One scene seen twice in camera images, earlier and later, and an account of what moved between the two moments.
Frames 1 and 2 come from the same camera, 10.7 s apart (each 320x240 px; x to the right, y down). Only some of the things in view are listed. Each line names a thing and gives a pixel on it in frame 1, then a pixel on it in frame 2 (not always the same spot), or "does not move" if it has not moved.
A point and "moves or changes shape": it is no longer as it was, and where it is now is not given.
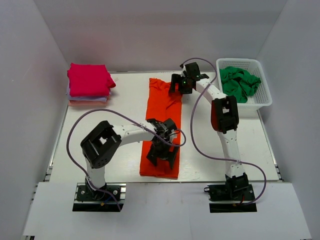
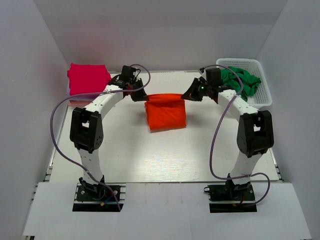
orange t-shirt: [162, 105] moves or changes shape
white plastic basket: [262, 97] does not move
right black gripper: [176, 78] -> [191, 94]
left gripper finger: [152, 156] -> [138, 95]
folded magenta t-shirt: [89, 80] does not move
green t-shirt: [238, 83] does not move
